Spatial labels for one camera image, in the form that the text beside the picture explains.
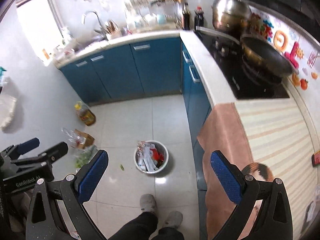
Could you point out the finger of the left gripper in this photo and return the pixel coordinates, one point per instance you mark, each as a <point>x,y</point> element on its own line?
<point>53,154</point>
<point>14,151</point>

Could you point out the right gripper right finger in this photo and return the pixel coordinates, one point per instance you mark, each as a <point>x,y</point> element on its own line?
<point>274,219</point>

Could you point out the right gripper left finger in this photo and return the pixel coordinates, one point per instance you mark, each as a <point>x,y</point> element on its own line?
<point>45,220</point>

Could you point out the yellow red box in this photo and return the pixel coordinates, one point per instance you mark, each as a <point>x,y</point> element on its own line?
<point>315,158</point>

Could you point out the red white sugar bag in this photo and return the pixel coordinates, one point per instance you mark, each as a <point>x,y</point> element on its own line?
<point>143,156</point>

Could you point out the red wrapper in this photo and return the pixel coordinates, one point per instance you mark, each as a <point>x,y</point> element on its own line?
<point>157,156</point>

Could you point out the white trash bucket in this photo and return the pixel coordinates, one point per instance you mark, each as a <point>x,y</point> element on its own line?
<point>161,148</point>

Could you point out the blue kitchen cabinets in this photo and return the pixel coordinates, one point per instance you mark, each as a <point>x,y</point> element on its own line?
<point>153,67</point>

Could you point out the bag of green vegetables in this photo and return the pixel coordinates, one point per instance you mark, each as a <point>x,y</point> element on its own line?
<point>84,156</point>

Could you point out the brown cardboard box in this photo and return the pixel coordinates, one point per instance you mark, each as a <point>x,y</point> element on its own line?
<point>85,139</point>

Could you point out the yellow cooking oil bottle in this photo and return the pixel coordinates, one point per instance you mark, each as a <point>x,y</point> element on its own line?
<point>84,113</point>

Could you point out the cat shaped mat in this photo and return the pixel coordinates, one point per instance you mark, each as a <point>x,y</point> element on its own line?
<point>259,171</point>

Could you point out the black trouser legs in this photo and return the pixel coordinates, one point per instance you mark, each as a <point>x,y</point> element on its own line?
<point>143,227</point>

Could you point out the grey left slipper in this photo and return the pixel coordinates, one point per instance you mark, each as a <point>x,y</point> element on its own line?
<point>148,204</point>

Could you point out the dish rack with bowls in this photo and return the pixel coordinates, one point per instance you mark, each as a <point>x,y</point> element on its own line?
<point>149,15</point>

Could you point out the black wok pan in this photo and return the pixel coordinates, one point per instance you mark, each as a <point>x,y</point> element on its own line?
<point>259,52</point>

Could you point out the black gas stove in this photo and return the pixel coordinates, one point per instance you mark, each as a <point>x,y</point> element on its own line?
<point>246,81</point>

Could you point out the dark soy sauce bottle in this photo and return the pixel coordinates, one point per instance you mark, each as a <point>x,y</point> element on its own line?
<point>186,16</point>

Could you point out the red cap sauce bottle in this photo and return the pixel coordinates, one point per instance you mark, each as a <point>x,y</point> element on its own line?
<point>199,17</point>

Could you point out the steel steamer pot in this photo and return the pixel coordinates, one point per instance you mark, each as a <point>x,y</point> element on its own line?
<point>230,16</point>

